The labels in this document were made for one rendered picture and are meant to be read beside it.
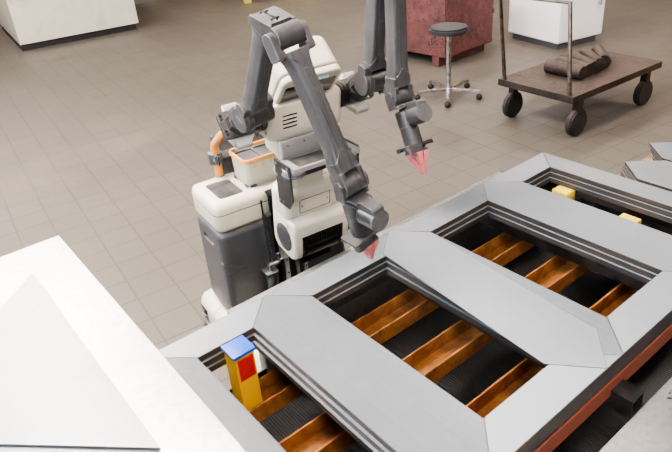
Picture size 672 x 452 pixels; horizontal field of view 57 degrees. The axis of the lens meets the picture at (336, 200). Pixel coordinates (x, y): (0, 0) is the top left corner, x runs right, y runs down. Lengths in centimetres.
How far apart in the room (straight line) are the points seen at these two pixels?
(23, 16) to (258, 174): 738
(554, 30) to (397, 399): 591
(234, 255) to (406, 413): 122
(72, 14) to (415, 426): 872
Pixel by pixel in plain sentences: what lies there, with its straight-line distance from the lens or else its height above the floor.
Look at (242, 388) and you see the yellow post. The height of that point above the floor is 79.
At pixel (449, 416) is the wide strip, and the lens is 133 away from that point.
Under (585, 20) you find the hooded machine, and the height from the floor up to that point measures 26.
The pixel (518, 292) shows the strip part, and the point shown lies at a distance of 165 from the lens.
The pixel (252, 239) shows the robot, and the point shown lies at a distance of 238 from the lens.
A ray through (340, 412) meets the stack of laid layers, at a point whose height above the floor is 85.
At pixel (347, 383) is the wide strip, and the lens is 140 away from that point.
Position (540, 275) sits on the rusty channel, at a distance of 202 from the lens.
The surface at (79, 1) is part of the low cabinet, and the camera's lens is 958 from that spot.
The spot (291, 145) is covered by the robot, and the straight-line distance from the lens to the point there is 197.
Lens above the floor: 184
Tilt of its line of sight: 28 degrees down
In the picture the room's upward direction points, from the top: 5 degrees counter-clockwise
